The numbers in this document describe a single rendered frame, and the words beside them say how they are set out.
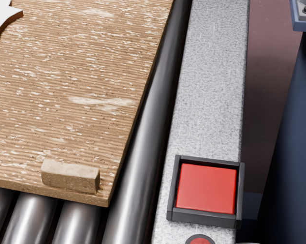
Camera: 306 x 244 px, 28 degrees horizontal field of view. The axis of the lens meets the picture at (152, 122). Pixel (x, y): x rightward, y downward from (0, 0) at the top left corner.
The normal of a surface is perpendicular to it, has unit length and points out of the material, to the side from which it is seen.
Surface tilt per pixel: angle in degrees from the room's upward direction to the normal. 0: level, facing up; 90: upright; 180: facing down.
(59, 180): 89
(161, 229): 0
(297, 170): 90
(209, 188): 0
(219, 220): 90
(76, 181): 92
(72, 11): 0
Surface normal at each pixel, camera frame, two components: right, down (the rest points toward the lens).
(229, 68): 0.02, -0.69
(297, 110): -0.89, 0.32
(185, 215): -0.14, 0.72
